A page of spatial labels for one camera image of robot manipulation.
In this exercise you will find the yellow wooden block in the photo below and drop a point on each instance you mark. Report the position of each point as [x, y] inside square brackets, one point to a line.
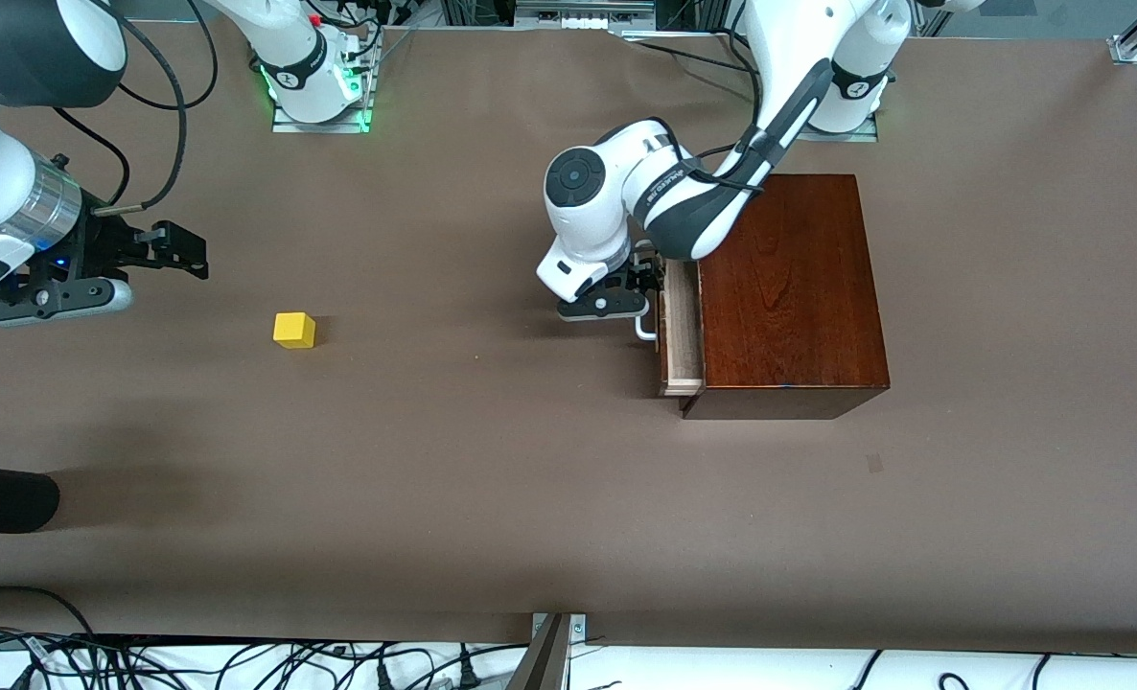
[294, 331]

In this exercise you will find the silver device with ports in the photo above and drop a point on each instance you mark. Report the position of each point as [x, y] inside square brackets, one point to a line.
[583, 19]

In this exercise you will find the metal base plate left arm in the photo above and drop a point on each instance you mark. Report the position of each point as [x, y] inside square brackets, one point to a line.
[856, 136]

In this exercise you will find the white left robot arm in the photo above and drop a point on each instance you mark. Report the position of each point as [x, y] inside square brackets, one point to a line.
[588, 220]

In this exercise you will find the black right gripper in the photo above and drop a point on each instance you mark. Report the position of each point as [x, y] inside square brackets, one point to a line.
[101, 242]

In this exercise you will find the dark wooden drawer cabinet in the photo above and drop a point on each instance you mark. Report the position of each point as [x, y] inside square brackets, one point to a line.
[799, 316]

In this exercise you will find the grey metal bracket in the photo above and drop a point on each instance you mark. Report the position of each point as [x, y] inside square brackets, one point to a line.
[545, 661]

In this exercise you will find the black cylindrical object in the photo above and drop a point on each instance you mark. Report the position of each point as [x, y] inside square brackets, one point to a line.
[3, 498]

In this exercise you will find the metal base plate right arm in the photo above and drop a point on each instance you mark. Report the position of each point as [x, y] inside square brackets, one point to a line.
[319, 125]

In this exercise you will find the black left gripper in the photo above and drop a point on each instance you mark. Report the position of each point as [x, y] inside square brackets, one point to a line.
[641, 272]

